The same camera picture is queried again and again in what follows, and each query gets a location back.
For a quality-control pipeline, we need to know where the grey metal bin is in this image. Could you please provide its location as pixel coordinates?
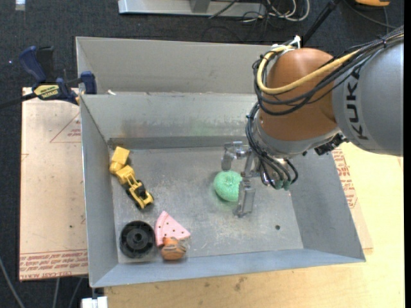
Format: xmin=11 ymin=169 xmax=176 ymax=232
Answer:
xmin=75 ymin=36 xmax=367 ymax=289

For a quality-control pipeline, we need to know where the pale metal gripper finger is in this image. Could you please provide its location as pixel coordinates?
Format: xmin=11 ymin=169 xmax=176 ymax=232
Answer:
xmin=220 ymin=141 xmax=252 ymax=172
xmin=236 ymin=178 xmax=257 ymax=218

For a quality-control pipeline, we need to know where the green round sponge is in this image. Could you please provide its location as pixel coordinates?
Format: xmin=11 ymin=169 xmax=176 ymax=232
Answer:
xmin=213 ymin=170 xmax=243 ymax=203

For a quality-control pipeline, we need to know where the brown cardboard board, red print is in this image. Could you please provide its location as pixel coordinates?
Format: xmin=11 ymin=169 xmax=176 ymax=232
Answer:
xmin=19 ymin=87 xmax=375 ymax=282

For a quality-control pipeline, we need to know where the black round plastic wheel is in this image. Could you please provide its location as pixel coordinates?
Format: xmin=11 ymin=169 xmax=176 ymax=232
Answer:
xmin=119 ymin=220 xmax=157 ymax=259

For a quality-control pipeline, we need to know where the pink toy watermelon slice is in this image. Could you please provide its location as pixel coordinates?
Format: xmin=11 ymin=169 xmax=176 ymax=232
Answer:
xmin=154 ymin=210 xmax=191 ymax=248

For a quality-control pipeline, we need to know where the orange toy food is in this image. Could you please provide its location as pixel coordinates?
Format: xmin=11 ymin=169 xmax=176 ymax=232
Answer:
xmin=160 ymin=236 xmax=188 ymax=262

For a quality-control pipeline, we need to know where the yellow toy loader truck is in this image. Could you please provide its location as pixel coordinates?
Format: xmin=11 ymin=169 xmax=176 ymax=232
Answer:
xmin=109 ymin=146 xmax=155 ymax=210

